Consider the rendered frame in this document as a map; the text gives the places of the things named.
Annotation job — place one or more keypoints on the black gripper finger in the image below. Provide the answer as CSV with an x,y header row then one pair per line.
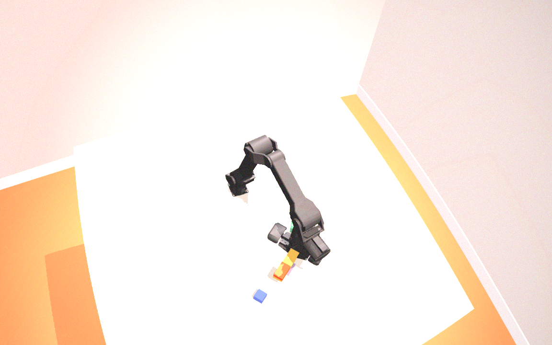
x,y
301,256
286,248

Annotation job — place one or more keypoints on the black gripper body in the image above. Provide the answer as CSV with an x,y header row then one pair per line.
x,y
277,232

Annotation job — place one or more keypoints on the yellow bar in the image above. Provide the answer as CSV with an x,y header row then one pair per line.
x,y
286,264

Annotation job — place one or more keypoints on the blue block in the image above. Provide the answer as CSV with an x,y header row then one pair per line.
x,y
260,296

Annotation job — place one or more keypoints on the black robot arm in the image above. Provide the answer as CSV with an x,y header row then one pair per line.
x,y
303,212

